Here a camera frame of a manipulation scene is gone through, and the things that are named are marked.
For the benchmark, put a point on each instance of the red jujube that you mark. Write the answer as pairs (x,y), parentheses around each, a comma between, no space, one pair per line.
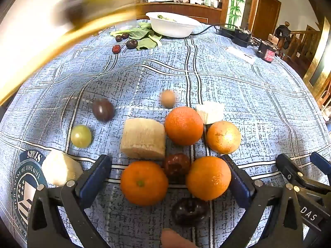
(116,49)
(177,166)

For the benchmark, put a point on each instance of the white paper sheet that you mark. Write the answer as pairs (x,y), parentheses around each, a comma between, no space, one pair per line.
(243,55)

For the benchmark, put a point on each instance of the orange mandarin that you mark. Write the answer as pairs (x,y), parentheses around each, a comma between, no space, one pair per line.
(223,137)
(144,183)
(184,125)
(208,178)

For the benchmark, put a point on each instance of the golden picture frame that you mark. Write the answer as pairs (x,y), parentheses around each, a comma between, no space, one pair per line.
(316,56)

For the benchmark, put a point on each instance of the bamboo wall poster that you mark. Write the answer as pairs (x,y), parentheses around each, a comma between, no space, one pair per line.
(235,2)

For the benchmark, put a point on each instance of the dark figurine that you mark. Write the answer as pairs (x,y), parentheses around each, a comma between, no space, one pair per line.
(283,33)

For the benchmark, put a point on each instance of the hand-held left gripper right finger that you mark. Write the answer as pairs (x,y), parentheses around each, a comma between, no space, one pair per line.
(239,180)

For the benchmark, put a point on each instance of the wooden counter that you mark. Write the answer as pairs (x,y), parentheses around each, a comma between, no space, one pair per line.
(181,9)

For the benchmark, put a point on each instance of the small brown round longan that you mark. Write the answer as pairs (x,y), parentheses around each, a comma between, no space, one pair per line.
(168,98)

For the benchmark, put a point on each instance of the green bok choy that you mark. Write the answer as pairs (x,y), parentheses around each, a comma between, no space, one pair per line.
(142,33)

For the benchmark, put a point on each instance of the black box red label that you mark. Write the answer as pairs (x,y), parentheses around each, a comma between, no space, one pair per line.
(267,53)

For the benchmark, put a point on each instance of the wooden door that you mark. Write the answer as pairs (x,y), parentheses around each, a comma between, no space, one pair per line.
(266,13)

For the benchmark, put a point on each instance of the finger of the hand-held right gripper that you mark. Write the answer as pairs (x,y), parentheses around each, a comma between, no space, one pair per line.
(287,165)
(320,160)

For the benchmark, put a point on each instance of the chopped green vegetable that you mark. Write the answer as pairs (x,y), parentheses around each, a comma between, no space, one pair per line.
(166,18)

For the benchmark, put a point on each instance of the peeled pale pear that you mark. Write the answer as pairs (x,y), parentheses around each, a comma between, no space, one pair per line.
(60,168)

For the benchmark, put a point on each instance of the wooden stair railing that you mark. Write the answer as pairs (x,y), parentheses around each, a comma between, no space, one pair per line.
(305,46)

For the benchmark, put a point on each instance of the dark purple plum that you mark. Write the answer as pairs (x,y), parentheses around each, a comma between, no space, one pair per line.
(118,38)
(125,35)
(190,211)
(103,109)
(132,44)

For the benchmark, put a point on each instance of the white bowl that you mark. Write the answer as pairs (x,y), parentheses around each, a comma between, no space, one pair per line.
(170,28)

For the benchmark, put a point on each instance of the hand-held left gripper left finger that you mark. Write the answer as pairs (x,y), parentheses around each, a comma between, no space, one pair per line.
(94,180)

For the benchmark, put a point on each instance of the green round grape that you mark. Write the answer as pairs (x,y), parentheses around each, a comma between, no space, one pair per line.
(81,136)

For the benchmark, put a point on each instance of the white foam block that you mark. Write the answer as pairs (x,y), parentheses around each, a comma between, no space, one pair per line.
(210,112)

